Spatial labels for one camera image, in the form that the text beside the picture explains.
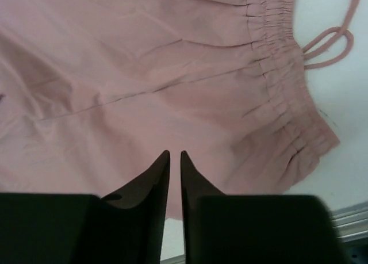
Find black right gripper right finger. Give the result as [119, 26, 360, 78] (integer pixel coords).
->
[180, 151, 228, 263]

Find pink trousers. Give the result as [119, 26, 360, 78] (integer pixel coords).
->
[0, 0, 362, 219]

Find aluminium table frame rail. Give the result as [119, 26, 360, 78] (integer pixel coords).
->
[160, 204, 367, 263]

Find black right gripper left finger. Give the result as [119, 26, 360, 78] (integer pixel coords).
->
[101, 151, 170, 263]

